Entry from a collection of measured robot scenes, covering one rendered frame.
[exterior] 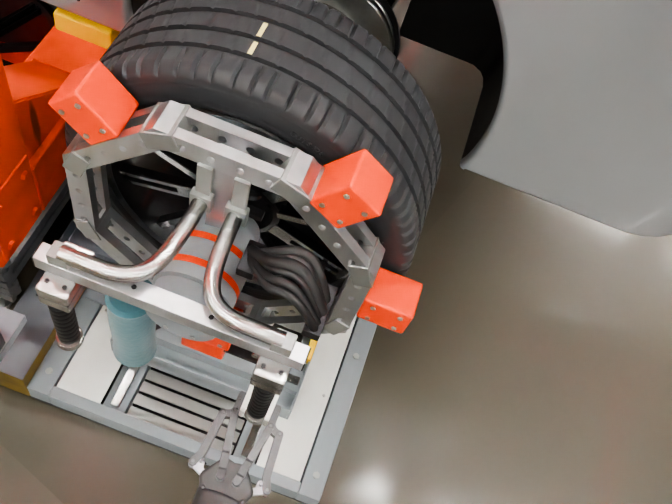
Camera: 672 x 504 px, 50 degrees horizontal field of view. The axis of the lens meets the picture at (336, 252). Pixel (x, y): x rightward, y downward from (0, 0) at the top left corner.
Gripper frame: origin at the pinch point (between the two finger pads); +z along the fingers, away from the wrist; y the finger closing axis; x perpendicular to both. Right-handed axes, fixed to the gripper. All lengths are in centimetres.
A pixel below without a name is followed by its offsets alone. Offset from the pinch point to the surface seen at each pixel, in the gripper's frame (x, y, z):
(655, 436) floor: -83, 116, 64
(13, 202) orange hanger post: -16, -60, 24
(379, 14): 14, -7, 79
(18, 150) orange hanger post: -6, -60, 30
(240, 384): -68, -7, 25
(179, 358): -68, -24, 26
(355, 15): 11, -12, 79
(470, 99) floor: -83, 31, 170
